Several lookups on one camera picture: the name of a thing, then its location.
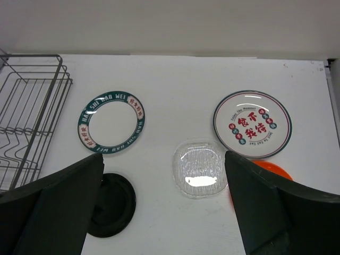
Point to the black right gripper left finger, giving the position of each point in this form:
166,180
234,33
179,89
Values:
51,215

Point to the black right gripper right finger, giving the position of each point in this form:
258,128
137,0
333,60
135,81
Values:
279,216

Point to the black plate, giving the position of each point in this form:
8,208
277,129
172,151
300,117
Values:
114,207

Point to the clear glass plate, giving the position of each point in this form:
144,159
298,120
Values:
199,168

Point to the dark wire dish rack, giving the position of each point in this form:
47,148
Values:
34,89

